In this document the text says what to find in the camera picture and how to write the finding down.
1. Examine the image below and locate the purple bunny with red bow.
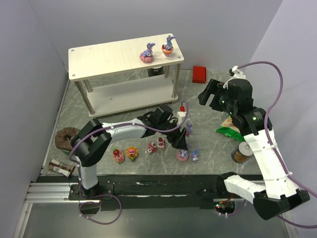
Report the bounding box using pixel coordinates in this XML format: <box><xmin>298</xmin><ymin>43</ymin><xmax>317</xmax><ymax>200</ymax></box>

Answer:
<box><xmin>186</xmin><ymin>121</ymin><xmax>193</xmax><ymax>136</ymax></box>

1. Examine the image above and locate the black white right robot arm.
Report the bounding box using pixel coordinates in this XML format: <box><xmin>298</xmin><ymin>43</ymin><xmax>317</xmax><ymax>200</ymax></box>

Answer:
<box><xmin>198</xmin><ymin>79</ymin><xmax>310</xmax><ymax>220</ymax></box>

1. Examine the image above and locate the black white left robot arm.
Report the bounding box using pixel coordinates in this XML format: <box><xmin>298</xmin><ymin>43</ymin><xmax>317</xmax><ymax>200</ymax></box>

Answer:
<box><xmin>69</xmin><ymin>101</ymin><xmax>189</xmax><ymax>198</ymax></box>

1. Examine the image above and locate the black jar behind shelf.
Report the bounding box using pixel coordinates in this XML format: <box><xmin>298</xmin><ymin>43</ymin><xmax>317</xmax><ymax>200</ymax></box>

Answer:
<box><xmin>148</xmin><ymin>66</ymin><xmax>164</xmax><ymax>77</ymax></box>

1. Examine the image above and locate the white two-tier wooden shelf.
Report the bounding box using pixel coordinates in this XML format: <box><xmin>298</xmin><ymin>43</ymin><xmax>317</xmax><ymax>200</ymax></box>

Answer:
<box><xmin>68</xmin><ymin>34</ymin><xmax>184</xmax><ymax>118</ymax></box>

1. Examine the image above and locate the strawberry cake toy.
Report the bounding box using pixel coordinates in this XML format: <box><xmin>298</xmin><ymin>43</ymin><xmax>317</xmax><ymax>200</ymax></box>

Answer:
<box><xmin>157</xmin><ymin>137</ymin><xmax>165</xmax><ymax>149</ymax></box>

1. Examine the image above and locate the small purple bunny toy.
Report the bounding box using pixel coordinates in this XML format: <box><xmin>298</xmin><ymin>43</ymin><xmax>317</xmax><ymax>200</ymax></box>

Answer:
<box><xmin>191</xmin><ymin>147</ymin><xmax>201</xmax><ymax>162</ymax></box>

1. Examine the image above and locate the red plastic block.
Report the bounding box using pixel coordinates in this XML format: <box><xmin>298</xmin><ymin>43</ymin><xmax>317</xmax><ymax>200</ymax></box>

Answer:
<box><xmin>192</xmin><ymin>65</ymin><xmax>207</xmax><ymax>84</ymax></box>

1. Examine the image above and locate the pink white roll cake toy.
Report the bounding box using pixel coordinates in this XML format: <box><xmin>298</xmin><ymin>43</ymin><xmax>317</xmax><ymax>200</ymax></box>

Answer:
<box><xmin>147</xmin><ymin>142</ymin><xmax>157</xmax><ymax>154</ymax></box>

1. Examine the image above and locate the green chips bag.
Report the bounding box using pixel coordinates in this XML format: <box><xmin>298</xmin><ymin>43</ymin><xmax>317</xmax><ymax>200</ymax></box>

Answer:
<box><xmin>216</xmin><ymin>115</ymin><xmax>245</xmax><ymax>142</ymax></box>

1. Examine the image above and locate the orange sunflower toy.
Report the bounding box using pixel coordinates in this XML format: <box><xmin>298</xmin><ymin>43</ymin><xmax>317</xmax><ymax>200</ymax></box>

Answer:
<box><xmin>126</xmin><ymin>147</ymin><xmax>138</xmax><ymax>161</ymax></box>

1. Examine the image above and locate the tin can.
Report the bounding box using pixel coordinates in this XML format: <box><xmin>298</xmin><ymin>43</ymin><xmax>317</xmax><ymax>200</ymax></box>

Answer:
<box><xmin>231</xmin><ymin>142</ymin><xmax>253</xmax><ymax>164</ymax></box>

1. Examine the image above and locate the pink strawberry bear toy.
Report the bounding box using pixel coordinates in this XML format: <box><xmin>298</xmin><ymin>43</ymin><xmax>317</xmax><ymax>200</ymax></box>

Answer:
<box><xmin>112</xmin><ymin>148</ymin><xmax>125</xmax><ymax>164</ymax></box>

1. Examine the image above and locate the chocolate donut on green plate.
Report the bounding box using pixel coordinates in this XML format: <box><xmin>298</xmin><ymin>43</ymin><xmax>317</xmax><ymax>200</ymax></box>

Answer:
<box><xmin>55</xmin><ymin>127</ymin><xmax>79</xmax><ymax>155</ymax></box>

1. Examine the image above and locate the brown snack bar wrapper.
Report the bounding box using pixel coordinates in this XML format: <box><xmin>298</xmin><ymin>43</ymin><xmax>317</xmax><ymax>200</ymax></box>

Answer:
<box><xmin>48</xmin><ymin>159</ymin><xmax>75</xmax><ymax>179</ymax></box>

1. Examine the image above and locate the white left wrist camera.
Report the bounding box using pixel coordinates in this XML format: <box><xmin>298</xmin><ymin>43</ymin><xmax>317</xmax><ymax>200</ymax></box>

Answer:
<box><xmin>176</xmin><ymin>106</ymin><xmax>186</xmax><ymax>125</ymax></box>

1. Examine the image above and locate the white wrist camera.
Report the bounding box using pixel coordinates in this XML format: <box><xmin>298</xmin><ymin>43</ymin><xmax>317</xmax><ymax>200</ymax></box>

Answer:
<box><xmin>223</xmin><ymin>65</ymin><xmax>246</xmax><ymax>89</ymax></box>
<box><xmin>176</xmin><ymin>106</ymin><xmax>186</xmax><ymax>125</ymax></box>

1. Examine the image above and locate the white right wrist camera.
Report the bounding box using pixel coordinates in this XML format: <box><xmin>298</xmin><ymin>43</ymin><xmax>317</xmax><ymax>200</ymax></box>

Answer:
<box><xmin>223</xmin><ymin>65</ymin><xmax>246</xmax><ymax>89</ymax></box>

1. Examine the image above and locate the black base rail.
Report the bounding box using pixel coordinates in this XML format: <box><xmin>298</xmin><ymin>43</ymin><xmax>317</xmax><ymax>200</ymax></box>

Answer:
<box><xmin>68</xmin><ymin>173</ymin><xmax>265</xmax><ymax>213</ymax></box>

